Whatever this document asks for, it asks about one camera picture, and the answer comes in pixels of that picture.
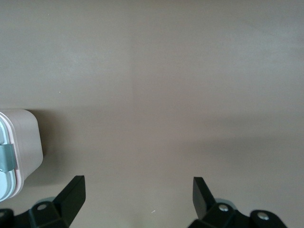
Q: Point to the white box lid grey clips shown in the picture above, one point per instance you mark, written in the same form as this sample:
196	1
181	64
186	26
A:
4	185

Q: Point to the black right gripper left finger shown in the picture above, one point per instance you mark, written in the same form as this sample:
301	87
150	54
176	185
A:
66	204

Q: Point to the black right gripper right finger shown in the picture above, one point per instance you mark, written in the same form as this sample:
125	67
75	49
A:
213	216

